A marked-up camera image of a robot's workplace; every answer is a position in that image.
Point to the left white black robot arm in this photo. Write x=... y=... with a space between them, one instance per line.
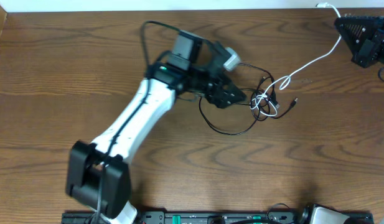
x=98 y=172

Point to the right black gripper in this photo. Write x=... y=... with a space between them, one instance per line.
x=365 y=50

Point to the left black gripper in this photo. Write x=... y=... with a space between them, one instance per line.
x=217 y=90

